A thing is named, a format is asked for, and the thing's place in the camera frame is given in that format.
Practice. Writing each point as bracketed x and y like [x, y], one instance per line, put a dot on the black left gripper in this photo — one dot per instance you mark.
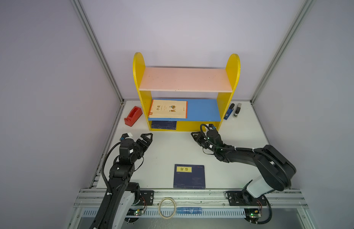
[144, 143]

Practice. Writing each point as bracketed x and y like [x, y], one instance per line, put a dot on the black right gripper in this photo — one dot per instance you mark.
[199, 138]

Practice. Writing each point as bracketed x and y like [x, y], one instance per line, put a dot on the small dark blue poetry book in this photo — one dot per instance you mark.
[164, 125]

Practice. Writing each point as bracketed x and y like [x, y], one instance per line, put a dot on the red-edged beige reading book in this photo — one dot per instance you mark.
[168, 109]

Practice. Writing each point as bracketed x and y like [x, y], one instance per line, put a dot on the large dark blue book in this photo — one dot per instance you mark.
[189, 177]

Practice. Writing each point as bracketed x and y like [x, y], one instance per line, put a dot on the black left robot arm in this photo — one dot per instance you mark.
[121, 193]

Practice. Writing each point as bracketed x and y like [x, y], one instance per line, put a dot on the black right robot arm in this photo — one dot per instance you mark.
[275, 170]

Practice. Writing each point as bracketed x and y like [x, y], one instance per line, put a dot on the red tape dispenser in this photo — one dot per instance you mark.
[133, 116]

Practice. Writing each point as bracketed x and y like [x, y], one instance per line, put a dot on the grey black stapler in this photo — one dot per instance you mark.
[237, 110]

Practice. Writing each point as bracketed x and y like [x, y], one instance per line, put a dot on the blue stapler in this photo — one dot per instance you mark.
[229, 111]

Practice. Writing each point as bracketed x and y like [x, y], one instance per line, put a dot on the yellow blue pink bookshelf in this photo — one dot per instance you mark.
[178, 80]

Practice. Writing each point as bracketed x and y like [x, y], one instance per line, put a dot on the masking tape roll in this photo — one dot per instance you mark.
[167, 208]

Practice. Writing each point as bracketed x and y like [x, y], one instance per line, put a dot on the blue label strip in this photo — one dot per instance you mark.
[189, 210]

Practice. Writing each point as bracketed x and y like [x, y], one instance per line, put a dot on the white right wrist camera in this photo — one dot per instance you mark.
[211, 127]

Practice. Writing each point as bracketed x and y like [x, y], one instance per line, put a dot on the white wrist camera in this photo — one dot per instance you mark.
[211, 127]
[125, 136]

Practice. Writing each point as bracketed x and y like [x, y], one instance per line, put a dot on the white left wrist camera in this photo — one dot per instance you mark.
[125, 136]

